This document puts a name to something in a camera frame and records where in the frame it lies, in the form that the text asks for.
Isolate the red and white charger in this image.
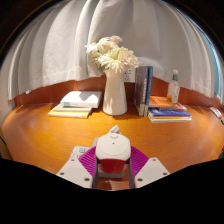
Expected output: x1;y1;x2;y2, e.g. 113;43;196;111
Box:
94;132;132;179

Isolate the clear plastic drink bottle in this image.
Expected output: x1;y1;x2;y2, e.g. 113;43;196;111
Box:
166;68;181;104

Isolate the grey upright book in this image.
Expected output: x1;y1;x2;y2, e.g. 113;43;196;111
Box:
133;65;149;117

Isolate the white wall socket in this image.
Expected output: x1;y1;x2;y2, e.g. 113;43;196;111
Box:
123;67;137;84

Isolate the red booklet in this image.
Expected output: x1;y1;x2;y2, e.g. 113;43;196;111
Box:
209;105;224;122

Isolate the blue upright book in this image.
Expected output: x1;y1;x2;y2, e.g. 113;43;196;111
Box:
143;65;154;118

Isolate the orange flat book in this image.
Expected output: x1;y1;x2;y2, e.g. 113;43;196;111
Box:
148;95;183;110

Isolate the yellow-edged flat book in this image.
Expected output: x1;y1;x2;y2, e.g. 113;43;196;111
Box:
47;103;93;119

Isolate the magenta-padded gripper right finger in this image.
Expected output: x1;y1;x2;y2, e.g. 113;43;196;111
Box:
128;145;171;190

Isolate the white ceramic vase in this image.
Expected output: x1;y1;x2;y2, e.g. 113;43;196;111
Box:
102;68;129;117

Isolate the white curtain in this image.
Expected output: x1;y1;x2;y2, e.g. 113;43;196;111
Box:
6;0;223;101

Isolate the white power strip cable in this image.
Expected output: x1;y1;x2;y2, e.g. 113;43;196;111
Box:
109;124;122;135

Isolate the white thin flat book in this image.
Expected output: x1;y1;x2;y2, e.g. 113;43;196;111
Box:
148;115;193;124

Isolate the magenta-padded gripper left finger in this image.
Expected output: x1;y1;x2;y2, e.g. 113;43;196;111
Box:
55;145;100;190

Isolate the red flat book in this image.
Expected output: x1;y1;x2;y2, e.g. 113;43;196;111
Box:
173;102;188;112

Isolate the white pink flower bouquet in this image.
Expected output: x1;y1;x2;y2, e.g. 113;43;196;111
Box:
85;34;140;74

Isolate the thick white book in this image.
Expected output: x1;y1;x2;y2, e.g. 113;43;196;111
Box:
60;90;104;109

